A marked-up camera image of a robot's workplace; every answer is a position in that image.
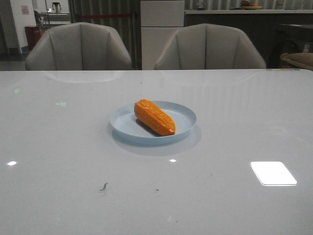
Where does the pink wall notice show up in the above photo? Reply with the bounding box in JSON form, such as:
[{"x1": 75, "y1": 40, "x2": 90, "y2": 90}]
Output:
[{"x1": 21, "y1": 5, "x2": 29, "y2": 15}]

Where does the tan cushion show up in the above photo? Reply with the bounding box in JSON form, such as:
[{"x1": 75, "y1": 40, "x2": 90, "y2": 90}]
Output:
[{"x1": 280, "y1": 52, "x2": 313, "y2": 71}]

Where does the red barrier tape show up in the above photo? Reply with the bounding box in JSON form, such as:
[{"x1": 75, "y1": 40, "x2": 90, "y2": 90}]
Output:
[{"x1": 77, "y1": 13, "x2": 132, "y2": 19}]

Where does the beige chair on right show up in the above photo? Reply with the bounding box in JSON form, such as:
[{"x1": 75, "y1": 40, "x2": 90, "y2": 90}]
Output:
[{"x1": 154, "y1": 23, "x2": 266, "y2": 70}]

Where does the beige chair on left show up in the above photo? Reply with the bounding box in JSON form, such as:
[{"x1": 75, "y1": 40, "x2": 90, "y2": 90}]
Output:
[{"x1": 25, "y1": 23, "x2": 132, "y2": 71}]

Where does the dark counter with white top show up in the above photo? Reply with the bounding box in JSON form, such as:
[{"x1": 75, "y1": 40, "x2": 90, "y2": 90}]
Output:
[{"x1": 185, "y1": 10, "x2": 313, "y2": 68}]

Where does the fruit bowl on counter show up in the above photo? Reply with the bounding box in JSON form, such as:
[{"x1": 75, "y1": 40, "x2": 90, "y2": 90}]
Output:
[{"x1": 240, "y1": 0, "x2": 262, "y2": 10}]

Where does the white cabinet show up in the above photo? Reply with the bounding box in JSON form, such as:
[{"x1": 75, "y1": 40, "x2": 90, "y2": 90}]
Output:
[{"x1": 140, "y1": 0, "x2": 185, "y2": 70}]

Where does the light blue round plate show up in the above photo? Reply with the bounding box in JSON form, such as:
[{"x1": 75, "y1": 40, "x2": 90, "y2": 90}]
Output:
[{"x1": 111, "y1": 99, "x2": 197, "y2": 145}]

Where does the red bin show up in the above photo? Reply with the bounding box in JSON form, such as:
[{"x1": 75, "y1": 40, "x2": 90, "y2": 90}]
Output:
[{"x1": 24, "y1": 25, "x2": 41, "y2": 50}]

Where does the beige chair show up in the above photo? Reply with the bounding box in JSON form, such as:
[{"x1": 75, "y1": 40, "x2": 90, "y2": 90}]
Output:
[
  {"x1": 25, "y1": 23, "x2": 132, "y2": 71},
  {"x1": 154, "y1": 23, "x2": 266, "y2": 70}
]

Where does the orange toy corn cob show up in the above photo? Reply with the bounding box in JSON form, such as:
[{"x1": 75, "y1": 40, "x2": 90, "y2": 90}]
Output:
[{"x1": 134, "y1": 99, "x2": 176, "y2": 136}]

